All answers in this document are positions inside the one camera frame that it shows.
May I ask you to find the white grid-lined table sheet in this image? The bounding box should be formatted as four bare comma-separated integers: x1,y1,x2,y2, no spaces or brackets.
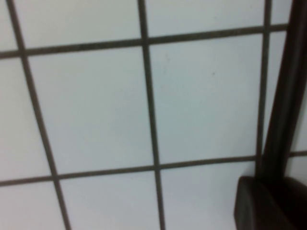
0,0,307,230

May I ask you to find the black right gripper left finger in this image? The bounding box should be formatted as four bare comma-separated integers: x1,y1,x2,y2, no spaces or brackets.
234,176,297,230

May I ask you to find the black pen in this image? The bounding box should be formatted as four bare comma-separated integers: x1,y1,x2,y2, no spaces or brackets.
260,0,307,180

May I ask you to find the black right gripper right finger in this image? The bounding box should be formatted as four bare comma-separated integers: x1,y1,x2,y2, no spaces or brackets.
275,177,307,230

